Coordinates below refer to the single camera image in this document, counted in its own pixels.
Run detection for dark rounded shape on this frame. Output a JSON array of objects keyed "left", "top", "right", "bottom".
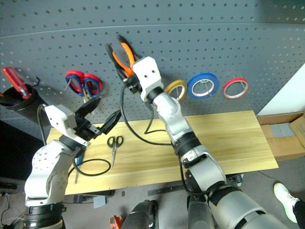
[{"left": 122, "top": 199, "right": 159, "bottom": 229}]

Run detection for white panel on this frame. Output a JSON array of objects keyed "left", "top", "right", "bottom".
[{"left": 256, "top": 63, "right": 305, "bottom": 116}]

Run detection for black round cup holder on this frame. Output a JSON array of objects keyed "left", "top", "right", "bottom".
[{"left": 0, "top": 83, "right": 46, "bottom": 120}]

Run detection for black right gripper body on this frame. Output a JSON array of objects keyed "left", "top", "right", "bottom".
[{"left": 122, "top": 74, "right": 143, "bottom": 95}]

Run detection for small grey box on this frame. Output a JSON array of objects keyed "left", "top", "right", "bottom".
[{"left": 93, "top": 196, "right": 109, "bottom": 209}]

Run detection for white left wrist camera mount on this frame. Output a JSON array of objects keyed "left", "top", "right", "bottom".
[{"left": 44, "top": 104, "right": 92, "bottom": 147}]

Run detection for orange black pliers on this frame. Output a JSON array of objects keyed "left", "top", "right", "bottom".
[{"left": 104, "top": 35, "right": 138, "bottom": 78}]

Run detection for red handled screwdriver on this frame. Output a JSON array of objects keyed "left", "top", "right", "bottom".
[{"left": 1, "top": 66, "right": 32, "bottom": 100}]

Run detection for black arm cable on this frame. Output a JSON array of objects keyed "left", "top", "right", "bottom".
[
  {"left": 36, "top": 104, "right": 112, "bottom": 177},
  {"left": 120, "top": 84, "right": 211, "bottom": 198}
]

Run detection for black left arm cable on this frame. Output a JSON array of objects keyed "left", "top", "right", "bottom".
[{"left": 36, "top": 104, "right": 112, "bottom": 177}]

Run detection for brown cardboard box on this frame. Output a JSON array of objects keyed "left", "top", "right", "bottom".
[{"left": 256, "top": 112, "right": 305, "bottom": 162}]

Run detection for black table crossbar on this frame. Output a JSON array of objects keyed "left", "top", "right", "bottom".
[{"left": 147, "top": 185, "right": 188, "bottom": 197}]

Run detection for blue handled screwdriver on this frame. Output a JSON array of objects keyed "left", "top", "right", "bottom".
[{"left": 74, "top": 155, "right": 84, "bottom": 185}]

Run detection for grey foam blocks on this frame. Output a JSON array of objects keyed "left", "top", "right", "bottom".
[{"left": 270, "top": 122, "right": 296, "bottom": 138}]

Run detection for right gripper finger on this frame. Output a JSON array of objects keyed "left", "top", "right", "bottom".
[{"left": 115, "top": 60, "right": 130, "bottom": 82}]

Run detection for white shoe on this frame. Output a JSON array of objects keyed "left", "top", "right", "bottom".
[{"left": 273, "top": 182, "right": 300, "bottom": 224}]

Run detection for black scissors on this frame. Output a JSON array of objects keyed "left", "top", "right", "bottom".
[{"left": 106, "top": 135, "right": 124, "bottom": 168}]

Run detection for red blue scissors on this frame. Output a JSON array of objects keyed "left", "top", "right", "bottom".
[{"left": 64, "top": 70, "right": 104, "bottom": 104}]

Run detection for blue tape roll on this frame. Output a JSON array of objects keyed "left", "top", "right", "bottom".
[{"left": 187, "top": 72, "right": 220, "bottom": 100}]

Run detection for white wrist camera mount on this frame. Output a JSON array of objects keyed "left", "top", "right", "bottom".
[
  {"left": 132, "top": 56, "right": 165, "bottom": 101},
  {"left": 44, "top": 104, "right": 92, "bottom": 147}
]

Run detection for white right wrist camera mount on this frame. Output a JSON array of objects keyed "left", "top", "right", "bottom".
[{"left": 132, "top": 56, "right": 165, "bottom": 101}]

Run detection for metal pegboard hook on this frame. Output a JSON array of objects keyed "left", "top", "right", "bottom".
[
  {"left": 232, "top": 74, "right": 246, "bottom": 84},
  {"left": 171, "top": 85, "right": 186, "bottom": 99},
  {"left": 199, "top": 79, "right": 214, "bottom": 96}
]

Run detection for red tape roll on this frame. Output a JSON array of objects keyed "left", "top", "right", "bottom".
[{"left": 222, "top": 76, "right": 250, "bottom": 100}]

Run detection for grey pegboard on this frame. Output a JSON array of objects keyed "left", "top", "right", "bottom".
[{"left": 0, "top": 0, "right": 305, "bottom": 142}]

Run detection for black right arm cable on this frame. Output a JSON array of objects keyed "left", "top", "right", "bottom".
[{"left": 120, "top": 84, "right": 211, "bottom": 198}]

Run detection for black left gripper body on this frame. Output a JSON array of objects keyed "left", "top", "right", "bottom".
[{"left": 71, "top": 113, "right": 106, "bottom": 144}]

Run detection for yellow tape roll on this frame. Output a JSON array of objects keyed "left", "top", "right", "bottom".
[{"left": 164, "top": 79, "right": 189, "bottom": 102}]

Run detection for orange black object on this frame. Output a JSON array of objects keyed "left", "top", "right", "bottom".
[{"left": 109, "top": 215, "right": 125, "bottom": 229}]

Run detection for dark trouser leg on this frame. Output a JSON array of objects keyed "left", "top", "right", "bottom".
[{"left": 293, "top": 199, "right": 305, "bottom": 229}]

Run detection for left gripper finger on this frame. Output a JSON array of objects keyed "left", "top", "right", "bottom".
[
  {"left": 75, "top": 97, "right": 102, "bottom": 118},
  {"left": 101, "top": 110, "right": 122, "bottom": 135}
]

